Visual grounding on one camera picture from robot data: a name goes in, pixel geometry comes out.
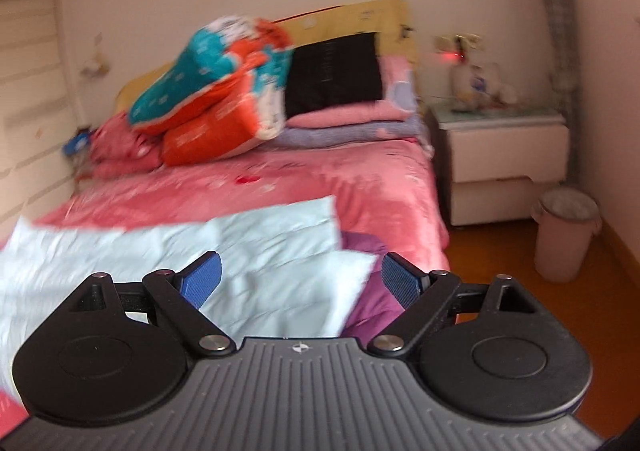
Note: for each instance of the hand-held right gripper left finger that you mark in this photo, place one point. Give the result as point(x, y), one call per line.
point(202, 278)

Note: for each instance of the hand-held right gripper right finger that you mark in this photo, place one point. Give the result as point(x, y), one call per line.
point(402, 278)

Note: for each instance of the light blue down jacket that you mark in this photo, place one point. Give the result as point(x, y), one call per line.
point(250, 256)

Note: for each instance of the purple down jacket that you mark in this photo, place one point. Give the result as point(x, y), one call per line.
point(380, 296)

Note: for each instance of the pink plush bed blanket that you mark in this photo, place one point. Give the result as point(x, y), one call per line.
point(375, 186)

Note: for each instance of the pink heart print pillow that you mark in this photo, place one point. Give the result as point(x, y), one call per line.
point(125, 168)
point(125, 138)

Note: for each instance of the lavender folded blanket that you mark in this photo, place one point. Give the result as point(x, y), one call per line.
point(350, 132)

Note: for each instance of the white nightstand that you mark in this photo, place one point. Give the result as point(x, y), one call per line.
point(500, 151)

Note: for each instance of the pink trash bin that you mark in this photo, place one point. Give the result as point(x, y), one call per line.
point(565, 241)

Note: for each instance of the plain pink pillow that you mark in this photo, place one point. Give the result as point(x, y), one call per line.
point(350, 113)

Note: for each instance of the blue box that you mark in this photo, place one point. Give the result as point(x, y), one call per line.
point(77, 142)

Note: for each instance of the teal and orange folded quilt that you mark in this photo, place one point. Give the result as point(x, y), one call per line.
point(210, 81)

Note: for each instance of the black cloth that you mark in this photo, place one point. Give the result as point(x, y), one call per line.
point(330, 76)

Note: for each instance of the white wardrobe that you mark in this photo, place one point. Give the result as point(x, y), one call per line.
point(30, 81)

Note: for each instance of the yellow padded headboard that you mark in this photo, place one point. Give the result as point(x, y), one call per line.
point(350, 16)

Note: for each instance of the grey insulated pipe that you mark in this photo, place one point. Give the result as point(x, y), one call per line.
point(555, 6)

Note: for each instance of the photo frame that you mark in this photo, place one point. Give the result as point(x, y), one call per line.
point(470, 83)

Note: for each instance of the hanging wall ornament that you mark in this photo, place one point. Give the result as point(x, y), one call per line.
point(96, 58)

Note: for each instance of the white wall socket panel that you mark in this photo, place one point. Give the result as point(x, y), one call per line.
point(467, 41)

